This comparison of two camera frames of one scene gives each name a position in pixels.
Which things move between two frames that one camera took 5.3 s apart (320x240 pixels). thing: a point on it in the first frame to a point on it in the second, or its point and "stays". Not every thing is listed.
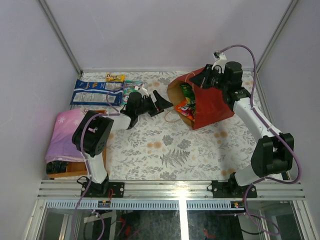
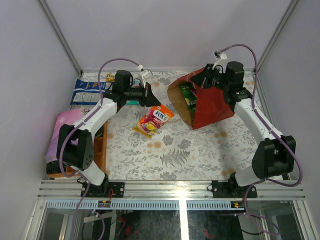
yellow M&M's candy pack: (115, 77) stays
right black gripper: (198, 79) stays
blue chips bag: (94, 93) stays
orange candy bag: (186, 109) to (152, 119)
